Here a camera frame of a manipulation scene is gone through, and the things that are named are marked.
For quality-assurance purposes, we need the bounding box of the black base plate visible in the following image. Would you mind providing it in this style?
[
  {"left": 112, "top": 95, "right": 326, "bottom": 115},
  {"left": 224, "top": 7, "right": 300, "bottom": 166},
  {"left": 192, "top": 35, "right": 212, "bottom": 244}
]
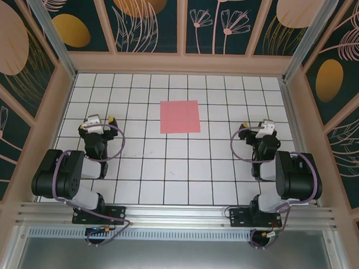
[
  {"left": 228, "top": 207, "right": 284, "bottom": 229},
  {"left": 72, "top": 204, "right": 127, "bottom": 227}
]

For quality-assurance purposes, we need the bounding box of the right aluminium frame post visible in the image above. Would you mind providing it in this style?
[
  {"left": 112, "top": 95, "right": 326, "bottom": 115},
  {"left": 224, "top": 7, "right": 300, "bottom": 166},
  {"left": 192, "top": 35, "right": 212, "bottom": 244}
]
[{"left": 281, "top": 0, "right": 341, "bottom": 85}]

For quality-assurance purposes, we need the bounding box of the pink paper sheet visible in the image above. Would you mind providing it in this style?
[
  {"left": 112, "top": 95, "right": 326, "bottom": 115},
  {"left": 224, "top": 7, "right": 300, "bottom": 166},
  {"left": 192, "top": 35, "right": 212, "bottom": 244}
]
[{"left": 159, "top": 99, "right": 202, "bottom": 135}]

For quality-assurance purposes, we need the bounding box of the aluminium side rail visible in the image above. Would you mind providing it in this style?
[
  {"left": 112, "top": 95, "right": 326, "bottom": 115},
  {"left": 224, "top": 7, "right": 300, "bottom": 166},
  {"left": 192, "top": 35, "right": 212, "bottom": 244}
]
[{"left": 275, "top": 78, "right": 324, "bottom": 206}]

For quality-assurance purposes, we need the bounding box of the left aluminium frame post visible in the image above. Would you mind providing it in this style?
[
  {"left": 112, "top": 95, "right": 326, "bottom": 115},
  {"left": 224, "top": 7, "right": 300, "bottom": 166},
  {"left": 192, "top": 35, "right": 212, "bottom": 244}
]
[{"left": 16, "top": 0, "right": 80, "bottom": 80}]

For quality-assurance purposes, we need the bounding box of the aluminium mounting rail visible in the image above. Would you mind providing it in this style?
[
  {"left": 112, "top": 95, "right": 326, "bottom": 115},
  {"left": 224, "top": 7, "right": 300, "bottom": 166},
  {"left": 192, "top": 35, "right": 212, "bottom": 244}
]
[{"left": 15, "top": 196, "right": 340, "bottom": 235}]

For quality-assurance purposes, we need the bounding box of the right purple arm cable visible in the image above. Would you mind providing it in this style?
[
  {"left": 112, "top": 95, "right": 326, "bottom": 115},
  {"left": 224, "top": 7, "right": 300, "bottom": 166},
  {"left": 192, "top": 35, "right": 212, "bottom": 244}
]
[{"left": 226, "top": 126, "right": 322, "bottom": 252}]

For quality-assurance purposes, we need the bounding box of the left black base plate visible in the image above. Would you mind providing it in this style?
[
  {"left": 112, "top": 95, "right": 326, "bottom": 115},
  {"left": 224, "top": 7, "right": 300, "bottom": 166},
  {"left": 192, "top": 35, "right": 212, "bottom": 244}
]
[{"left": 72, "top": 204, "right": 127, "bottom": 227}]

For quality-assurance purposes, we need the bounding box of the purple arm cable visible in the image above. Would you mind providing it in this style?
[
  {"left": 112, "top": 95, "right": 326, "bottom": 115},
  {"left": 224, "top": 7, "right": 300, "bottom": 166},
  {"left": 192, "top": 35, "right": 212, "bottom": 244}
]
[
  {"left": 226, "top": 126, "right": 322, "bottom": 252},
  {"left": 51, "top": 120, "right": 136, "bottom": 248}
]

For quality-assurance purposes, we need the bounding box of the grey metal panel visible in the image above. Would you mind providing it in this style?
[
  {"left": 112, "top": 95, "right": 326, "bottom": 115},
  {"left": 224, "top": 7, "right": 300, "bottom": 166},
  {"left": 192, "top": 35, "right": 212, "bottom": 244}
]
[{"left": 3, "top": 234, "right": 350, "bottom": 269}]

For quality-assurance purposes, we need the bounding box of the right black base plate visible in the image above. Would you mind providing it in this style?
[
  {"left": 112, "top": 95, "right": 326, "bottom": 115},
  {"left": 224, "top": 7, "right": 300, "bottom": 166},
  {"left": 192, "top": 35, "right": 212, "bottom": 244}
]
[{"left": 228, "top": 207, "right": 284, "bottom": 229}]

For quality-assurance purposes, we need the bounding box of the aluminium frame post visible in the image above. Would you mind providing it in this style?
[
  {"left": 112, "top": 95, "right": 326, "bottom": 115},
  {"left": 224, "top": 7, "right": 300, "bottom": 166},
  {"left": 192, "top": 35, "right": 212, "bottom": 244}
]
[
  {"left": 281, "top": 0, "right": 341, "bottom": 85},
  {"left": 16, "top": 0, "right": 80, "bottom": 80}
]

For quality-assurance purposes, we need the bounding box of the left small circuit board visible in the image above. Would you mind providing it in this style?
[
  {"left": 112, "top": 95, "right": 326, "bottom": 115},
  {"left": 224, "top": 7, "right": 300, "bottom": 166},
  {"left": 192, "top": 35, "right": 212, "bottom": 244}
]
[{"left": 84, "top": 224, "right": 118, "bottom": 237}]

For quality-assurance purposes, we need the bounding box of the slotted grey cable duct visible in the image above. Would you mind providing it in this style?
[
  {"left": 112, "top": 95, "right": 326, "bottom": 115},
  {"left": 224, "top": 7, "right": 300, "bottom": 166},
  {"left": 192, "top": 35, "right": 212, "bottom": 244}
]
[{"left": 28, "top": 222, "right": 327, "bottom": 247}]

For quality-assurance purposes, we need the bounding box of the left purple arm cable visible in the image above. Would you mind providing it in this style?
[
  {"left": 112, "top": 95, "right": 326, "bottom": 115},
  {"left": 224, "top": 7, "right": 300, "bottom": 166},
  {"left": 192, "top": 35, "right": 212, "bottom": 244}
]
[{"left": 51, "top": 120, "right": 136, "bottom": 248}]

